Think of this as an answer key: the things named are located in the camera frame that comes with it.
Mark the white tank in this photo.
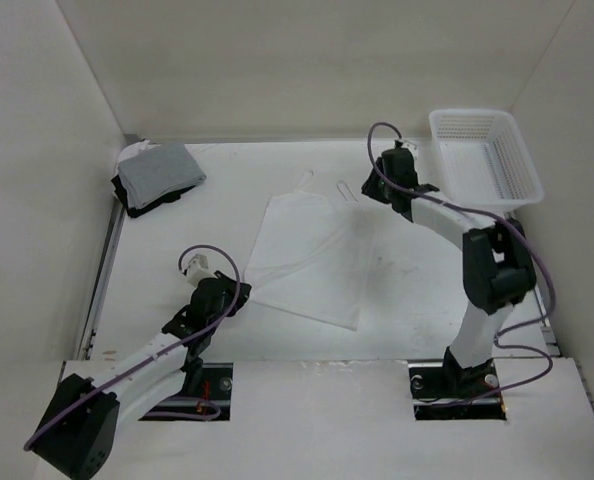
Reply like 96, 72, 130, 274
244, 170, 375, 331
116, 140, 159, 164

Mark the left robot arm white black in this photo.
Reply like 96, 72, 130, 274
24, 271, 252, 479

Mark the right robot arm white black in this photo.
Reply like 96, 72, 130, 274
361, 140, 536, 396

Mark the folded black tank top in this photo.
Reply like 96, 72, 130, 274
111, 175, 194, 219

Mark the folded grey tank top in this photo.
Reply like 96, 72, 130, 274
117, 143, 206, 208

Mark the folded white tank top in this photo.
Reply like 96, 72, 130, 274
116, 140, 159, 164

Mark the white plastic mesh basket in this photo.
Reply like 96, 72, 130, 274
428, 108, 544, 213

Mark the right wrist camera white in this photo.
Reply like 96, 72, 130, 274
394, 139, 418, 153

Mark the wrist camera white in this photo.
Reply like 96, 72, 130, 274
180, 254, 214, 286
394, 139, 418, 153

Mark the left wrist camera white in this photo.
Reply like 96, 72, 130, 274
180, 254, 214, 286

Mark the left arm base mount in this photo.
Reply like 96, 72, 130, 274
141, 361, 234, 422

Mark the metal table edge rail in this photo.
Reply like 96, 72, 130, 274
72, 188, 125, 360

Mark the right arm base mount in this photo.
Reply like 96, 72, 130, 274
408, 362, 506, 421

